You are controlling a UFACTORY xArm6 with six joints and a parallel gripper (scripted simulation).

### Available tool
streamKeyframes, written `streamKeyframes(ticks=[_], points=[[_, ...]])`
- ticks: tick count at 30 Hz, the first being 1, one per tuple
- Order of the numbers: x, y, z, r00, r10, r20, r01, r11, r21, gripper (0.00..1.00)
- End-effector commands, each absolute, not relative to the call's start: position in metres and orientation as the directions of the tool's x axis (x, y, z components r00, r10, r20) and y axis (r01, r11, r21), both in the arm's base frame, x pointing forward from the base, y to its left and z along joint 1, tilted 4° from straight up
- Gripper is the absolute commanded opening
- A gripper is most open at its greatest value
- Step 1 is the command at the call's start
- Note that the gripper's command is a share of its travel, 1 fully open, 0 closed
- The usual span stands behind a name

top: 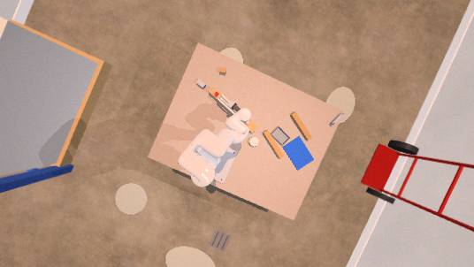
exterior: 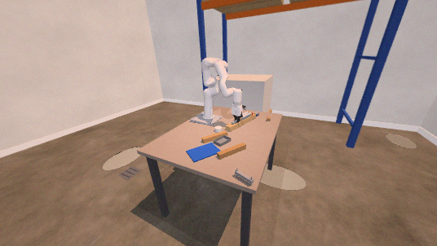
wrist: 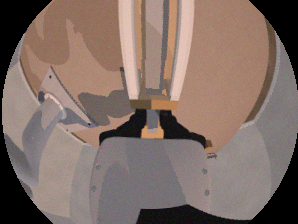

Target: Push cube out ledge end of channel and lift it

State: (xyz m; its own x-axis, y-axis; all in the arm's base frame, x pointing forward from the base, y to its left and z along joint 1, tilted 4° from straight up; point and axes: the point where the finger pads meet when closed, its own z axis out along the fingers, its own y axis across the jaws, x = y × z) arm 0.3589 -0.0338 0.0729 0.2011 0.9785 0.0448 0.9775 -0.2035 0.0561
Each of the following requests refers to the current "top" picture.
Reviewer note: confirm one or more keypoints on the blue flat rectangular slab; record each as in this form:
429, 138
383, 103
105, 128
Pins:
298, 153

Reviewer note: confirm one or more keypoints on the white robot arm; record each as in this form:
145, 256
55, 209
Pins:
202, 155

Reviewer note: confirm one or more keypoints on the orange flat bar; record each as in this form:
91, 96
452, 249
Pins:
301, 126
273, 143

